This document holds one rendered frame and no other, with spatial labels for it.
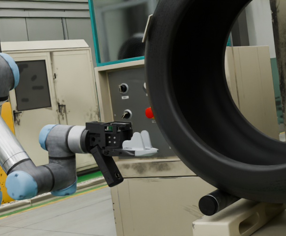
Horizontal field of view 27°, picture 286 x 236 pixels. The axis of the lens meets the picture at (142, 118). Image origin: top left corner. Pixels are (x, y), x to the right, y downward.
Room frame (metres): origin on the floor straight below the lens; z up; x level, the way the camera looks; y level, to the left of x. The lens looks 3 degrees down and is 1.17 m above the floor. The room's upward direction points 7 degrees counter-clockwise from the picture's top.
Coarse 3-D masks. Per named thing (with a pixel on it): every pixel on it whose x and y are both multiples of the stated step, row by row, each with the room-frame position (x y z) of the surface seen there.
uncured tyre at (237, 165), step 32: (160, 0) 1.32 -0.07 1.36; (192, 0) 1.25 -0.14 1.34; (224, 0) 1.49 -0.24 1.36; (160, 32) 1.28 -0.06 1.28; (192, 32) 1.50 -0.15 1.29; (224, 32) 1.50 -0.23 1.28; (160, 64) 1.29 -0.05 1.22; (192, 64) 1.52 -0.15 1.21; (224, 64) 1.54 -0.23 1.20; (160, 96) 1.29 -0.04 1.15; (192, 96) 1.51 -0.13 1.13; (224, 96) 1.51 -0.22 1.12; (160, 128) 1.34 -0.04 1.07; (192, 128) 1.44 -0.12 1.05; (224, 128) 1.51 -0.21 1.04; (256, 128) 1.50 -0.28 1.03; (192, 160) 1.27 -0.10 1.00; (224, 160) 1.22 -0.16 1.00; (256, 160) 1.45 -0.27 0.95; (256, 192) 1.20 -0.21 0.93
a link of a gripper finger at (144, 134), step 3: (141, 132) 1.49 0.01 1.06; (144, 132) 1.49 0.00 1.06; (147, 132) 1.48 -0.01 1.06; (141, 135) 1.49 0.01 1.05; (144, 135) 1.49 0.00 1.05; (147, 135) 1.48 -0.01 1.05; (144, 138) 1.49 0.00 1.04; (147, 138) 1.48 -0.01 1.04; (144, 141) 1.49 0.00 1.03; (147, 141) 1.48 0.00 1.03; (150, 141) 1.48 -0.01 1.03; (144, 144) 1.49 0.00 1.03; (147, 144) 1.48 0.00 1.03; (150, 144) 1.48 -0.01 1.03; (147, 147) 1.48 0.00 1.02; (150, 147) 1.47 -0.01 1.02
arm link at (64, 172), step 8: (56, 160) 1.58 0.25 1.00; (64, 160) 1.58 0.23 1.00; (72, 160) 1.60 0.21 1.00; (56, 168) 1.56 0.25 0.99; (64, 168) 1.58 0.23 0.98; (72, 168) 1.60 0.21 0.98; (56, 176) 1.55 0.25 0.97; (64, 176) 1.57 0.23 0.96; (72, 176) 1.60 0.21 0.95; (56, 184) 1.55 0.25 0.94; (64, 184) 1.58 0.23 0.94; (72, 184) 1.60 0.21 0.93; (56, 192) 1.59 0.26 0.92; (64, 192) 1.59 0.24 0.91; (72, 192) 1.60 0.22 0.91
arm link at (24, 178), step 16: (0, 128) 1.55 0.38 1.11; (0, 144) 1.53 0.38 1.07; (16, 144) 1.54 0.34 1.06; (0, 160) 1.52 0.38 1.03; (16, 160) 1.51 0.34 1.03; (16, 176) 1.47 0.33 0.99; (32, 176) 1.49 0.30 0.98; (48, 176) 1.53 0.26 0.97; (16, 192) 1.47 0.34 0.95; (32, 192) 1.48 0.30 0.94
